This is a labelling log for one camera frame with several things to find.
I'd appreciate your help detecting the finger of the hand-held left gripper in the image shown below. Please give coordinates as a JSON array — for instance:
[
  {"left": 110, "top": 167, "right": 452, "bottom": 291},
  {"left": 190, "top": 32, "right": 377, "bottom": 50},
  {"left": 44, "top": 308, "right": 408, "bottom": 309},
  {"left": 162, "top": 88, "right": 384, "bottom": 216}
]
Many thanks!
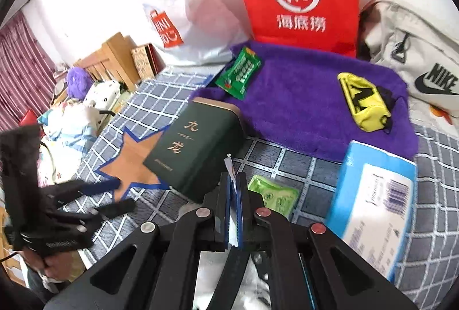
[
  {"left": 63, "top": 199, "right": 136, "bottom": 224},
  {"left": 46, "top": 179, "right": 122, "bottom": 205}
]

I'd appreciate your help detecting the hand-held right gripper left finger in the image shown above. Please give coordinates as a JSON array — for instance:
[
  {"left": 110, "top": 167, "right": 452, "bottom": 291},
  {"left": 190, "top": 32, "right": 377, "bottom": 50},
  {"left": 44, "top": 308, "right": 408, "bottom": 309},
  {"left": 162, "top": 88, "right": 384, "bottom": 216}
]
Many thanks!
[{"left": 43, "top": 172, "right": 233, "bottom": 310}]

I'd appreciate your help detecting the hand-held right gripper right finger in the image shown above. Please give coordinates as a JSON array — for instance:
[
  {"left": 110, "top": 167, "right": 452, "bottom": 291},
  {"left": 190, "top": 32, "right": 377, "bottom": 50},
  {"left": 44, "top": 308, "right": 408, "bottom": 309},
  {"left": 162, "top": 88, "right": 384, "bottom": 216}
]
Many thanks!
[{"left": 233, "top": 172, "right": 420, "bottom": 310}]

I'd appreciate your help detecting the light green tissue packet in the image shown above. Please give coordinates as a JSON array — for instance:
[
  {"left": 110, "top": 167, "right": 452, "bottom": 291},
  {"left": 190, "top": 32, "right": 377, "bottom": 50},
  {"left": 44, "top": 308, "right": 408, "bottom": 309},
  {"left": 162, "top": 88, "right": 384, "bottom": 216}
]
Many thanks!
[{"left": 247, "top": 175, "right": 300, "bottom": 224}]

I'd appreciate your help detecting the small white red-print packet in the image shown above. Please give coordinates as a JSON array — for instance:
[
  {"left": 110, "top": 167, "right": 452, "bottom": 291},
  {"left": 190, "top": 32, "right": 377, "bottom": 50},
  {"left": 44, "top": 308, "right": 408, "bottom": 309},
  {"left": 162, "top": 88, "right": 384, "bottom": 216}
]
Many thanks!
[{"left": 224, "top": 154, "right": 238, "bottom": 189}]

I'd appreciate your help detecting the person's left hand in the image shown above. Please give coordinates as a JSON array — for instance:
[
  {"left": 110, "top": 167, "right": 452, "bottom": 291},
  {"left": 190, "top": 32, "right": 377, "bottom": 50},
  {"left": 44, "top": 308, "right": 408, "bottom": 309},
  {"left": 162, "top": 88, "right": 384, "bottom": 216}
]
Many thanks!
[{"left": 34, "top": 249, "right": 88, "bottom": 284}]

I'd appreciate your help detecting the floral quilt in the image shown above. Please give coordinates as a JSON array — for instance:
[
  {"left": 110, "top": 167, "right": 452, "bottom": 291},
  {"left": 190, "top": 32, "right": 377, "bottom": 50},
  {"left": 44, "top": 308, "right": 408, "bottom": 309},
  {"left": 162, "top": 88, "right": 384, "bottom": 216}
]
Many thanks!
[{"left": 38, "top": 100, "right": 101, "bottom": 185}]

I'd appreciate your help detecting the dark green tin box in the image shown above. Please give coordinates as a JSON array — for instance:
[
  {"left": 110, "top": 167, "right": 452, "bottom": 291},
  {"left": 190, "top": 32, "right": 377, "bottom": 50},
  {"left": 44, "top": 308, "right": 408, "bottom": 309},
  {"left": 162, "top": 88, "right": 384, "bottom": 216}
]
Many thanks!
[{"left": 143, "top": 98, "right": 248, "bottom": 203}]

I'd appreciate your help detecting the grey checked bedsheet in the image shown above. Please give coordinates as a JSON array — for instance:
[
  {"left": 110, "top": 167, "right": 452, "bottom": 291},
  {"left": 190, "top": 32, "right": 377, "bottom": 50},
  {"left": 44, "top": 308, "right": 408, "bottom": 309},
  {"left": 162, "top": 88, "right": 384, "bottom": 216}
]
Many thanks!
[{"left": 54, "top": 66, "right": 459, "bottom": 296}]

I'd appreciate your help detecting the white dotted pillow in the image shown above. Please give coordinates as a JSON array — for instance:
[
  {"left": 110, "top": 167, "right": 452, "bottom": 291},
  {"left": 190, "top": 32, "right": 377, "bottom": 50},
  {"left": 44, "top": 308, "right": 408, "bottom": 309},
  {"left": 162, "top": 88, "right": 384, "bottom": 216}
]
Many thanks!
[{"left": 83, "top": 80, "right": 120, "bottom": 113}]

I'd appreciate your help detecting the red striped curtain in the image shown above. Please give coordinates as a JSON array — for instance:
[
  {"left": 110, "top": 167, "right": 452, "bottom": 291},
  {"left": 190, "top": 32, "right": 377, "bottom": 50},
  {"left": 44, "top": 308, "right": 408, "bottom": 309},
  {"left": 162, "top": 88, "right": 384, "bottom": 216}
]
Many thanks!
[{"left": 0, "top": 10, "right": 58, "bottom": 133}]

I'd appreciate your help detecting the purple plush toy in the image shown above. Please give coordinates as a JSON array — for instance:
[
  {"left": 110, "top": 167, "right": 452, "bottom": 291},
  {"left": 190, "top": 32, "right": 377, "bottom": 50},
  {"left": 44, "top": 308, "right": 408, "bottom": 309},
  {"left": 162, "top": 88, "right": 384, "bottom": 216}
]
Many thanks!
[{"left": 66, "top": 67, "right": 94, "bottom": 99}]

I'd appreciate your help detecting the purple towel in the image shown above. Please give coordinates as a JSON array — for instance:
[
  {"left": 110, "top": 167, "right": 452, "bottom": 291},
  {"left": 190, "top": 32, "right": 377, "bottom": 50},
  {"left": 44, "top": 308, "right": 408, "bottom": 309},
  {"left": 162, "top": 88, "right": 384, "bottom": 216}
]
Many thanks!
[{"left": 188, "top": 41, "right": 420, "bottom": 163}]

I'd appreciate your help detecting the blue tissue pack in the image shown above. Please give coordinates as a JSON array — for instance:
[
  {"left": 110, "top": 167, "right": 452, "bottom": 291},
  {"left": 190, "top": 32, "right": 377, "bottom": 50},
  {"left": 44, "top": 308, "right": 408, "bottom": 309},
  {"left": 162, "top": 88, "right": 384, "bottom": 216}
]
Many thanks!
[{"left": 324, "top": 140, "right": 418, "bottom": 284}]

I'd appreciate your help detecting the green snack packet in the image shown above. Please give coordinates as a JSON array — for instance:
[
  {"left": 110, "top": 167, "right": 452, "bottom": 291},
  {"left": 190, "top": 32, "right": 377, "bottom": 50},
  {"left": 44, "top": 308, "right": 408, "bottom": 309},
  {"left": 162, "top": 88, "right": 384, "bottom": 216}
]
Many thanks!
[{"left": 214, "top": 46, "right": 263, "bottom": 100}]

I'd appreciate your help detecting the brown patterned box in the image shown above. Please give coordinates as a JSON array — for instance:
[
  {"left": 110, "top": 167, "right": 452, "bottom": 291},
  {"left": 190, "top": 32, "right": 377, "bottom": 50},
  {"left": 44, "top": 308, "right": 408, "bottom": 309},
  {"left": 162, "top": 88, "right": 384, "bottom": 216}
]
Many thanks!
[{"left": 131, "top": 44, "right": 166, "bottom": 81}]

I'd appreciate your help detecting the wooden headboard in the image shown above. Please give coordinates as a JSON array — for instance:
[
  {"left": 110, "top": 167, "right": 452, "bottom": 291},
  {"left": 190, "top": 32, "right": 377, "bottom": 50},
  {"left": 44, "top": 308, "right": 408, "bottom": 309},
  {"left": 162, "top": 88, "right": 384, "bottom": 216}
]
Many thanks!
[{"left": 73, "top": 32, "right": 144, "bottom": 92}]

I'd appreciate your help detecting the white cloth with orange print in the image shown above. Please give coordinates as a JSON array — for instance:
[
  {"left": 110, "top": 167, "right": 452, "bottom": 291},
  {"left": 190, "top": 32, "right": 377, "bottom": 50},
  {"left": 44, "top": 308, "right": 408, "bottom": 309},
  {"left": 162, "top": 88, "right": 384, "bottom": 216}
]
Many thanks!
[{"left": 409, "top": 95, "right": 459, "bottom": 133}]

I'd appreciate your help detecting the grey backpack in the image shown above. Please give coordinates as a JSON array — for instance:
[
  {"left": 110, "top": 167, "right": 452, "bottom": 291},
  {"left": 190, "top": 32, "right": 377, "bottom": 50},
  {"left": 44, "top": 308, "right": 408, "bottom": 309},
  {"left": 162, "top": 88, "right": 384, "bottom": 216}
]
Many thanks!
[{"left": 359, "top": 0, "right": 459, "bottom": 106}]

